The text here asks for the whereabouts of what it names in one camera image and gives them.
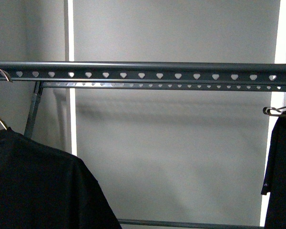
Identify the grey rack side leg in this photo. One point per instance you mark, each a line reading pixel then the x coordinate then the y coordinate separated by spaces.
pixel 35 101

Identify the black t-shirt on right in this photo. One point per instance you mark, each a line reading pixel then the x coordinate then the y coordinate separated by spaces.
pixel 275 178

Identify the grey perforated front rack rail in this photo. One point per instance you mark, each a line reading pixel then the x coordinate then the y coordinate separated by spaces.
pixel 148 72

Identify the grey perforated rack rail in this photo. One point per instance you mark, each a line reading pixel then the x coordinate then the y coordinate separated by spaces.
pixel 168 86
pixel 148 72

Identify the grey lower rack bar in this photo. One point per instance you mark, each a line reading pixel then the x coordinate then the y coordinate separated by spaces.
pixel 190 225

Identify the black t-shirt with print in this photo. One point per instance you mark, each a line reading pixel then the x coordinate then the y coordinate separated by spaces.
pixel 46 188

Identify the silver metal clothes hanger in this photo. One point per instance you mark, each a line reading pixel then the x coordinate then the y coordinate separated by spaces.
pixel 275 112

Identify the grey perforated rear rack rail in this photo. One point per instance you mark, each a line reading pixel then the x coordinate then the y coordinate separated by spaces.
pixel 168 86

